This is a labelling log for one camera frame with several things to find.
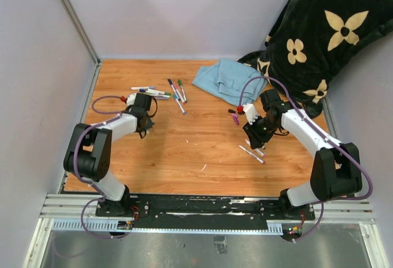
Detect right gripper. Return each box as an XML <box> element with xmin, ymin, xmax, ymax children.
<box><xmin>243</xmin><ymin>115</ymin><xmax>279</xmax><ymax>149</ymax></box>

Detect pink marker pen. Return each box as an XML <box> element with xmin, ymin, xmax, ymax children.
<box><xmin>245</xmin><ymin>139</ymin><xmax>265</xmax><ymax>157</ymax></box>

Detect magenta cap marker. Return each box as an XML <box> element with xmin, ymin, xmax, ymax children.
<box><xmin>238</xmin><ymin>144</ymin><xmax>265</xmax><ymax>164</ymax></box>

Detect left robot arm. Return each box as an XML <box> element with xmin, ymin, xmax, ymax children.
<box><xmin>63</xmin><ymin>93</ymin><xmax>157</xmax><ymax>216</ymax></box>

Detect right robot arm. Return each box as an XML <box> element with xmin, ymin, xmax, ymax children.
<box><xmin>239</xmin><ymin>89</ymin><xmax>363</xmax><ymax>219</ymax></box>

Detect light green marker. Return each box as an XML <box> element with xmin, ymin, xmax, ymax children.
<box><xmin>151</xmin><ymin>94</ymin><xmax>171</xmax><ymax>98</ymax></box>

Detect light blue cap marker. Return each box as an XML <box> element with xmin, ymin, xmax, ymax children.
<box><xmin>173</xmin><ymin>94</ymin><xmax>186</xmax><ymax>115</ymax></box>

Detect red pink cap marker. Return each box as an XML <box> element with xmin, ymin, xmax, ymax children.
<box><xmin>175</xmin><ymin>85</ymin><xmax>187</xmax><ymax>104</ymax></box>

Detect dark blue cap marker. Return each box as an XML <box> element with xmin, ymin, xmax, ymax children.
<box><xmin>167</xmin><ymin>79</ymin><xmax>179</xmax><ymax>98</ymax></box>

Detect green cap marker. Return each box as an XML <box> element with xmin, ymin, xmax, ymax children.
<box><xmin>177</xmin><ymin>79</ymin><xmax>187</xmax><ymax>100</ymax></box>

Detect light blue cloth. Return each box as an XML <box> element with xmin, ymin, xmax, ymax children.
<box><xmin>192</xmin><ymin>59</ymin><xmax>268</xmax><ymax>106</ymax></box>

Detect black floral blanket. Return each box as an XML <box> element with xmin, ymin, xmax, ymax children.
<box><xmin>240</xmin><ymin>0</ymin><xmax>392</xmax><ymax>118</ymax></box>

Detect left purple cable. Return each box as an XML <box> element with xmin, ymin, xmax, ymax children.
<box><xmin>71</xmin><ymin>95</ymin><xmax>130</xmax><ymax>240</ymax></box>

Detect purple cable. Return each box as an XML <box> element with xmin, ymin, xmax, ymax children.
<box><xmin>71</xmin><ymin>95</ymin><xmax>130</xmax><ymax>240</ymax></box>
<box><xmin>238</xmin><ymin>76</ymin><xmax>374</xmax><ymax>244</ymax></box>

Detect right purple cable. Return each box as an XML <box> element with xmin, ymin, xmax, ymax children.
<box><xmin>238</xmin><ymin>76</ymin><xmax>374</xmax><ymax>244</ymax></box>

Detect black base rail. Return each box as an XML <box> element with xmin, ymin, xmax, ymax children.
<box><xmin>95</xmin><ymin>194</ymin><xmax>316</xmax><ymax>232</ymax></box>

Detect aluminium corner post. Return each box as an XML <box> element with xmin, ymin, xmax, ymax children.
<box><xmin>44</xmin><ymin>0</ymin><xmax>101</xmax><ymax>66</ymax></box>

